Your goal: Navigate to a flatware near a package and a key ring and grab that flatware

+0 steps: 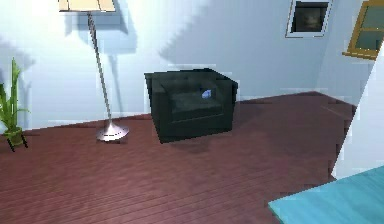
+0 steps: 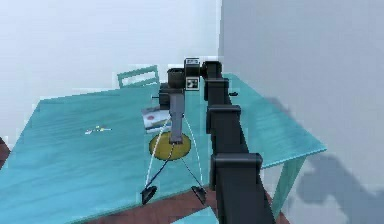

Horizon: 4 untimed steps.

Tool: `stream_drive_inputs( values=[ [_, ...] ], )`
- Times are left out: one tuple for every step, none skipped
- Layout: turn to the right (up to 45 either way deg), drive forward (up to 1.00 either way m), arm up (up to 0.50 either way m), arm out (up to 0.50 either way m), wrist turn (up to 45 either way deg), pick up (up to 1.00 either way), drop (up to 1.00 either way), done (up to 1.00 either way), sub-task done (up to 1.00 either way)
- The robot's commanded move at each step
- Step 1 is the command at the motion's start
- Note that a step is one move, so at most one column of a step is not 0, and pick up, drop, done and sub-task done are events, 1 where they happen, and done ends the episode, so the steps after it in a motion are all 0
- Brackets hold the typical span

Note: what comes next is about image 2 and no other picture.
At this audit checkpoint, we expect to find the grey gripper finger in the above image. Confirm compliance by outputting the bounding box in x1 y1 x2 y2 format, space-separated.
179 118 208 206
140 119 177 206

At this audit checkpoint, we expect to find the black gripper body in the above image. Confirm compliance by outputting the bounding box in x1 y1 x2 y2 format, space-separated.
151 67 187 145

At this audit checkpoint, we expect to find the white package with red dot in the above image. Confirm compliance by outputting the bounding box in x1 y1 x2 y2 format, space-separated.
141 105 173 135

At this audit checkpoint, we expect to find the teal slatted chair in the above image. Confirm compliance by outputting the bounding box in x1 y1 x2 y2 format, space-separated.
116 64 161 89

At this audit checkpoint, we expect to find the yellow round plate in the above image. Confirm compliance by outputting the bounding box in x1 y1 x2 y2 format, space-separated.
148 132 192 162

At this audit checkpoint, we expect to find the teal wooden table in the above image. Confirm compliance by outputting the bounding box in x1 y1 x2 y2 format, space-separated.
0 71 328 224

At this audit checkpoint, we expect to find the small key ring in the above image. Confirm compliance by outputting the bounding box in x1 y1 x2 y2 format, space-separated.
84 125 113 135

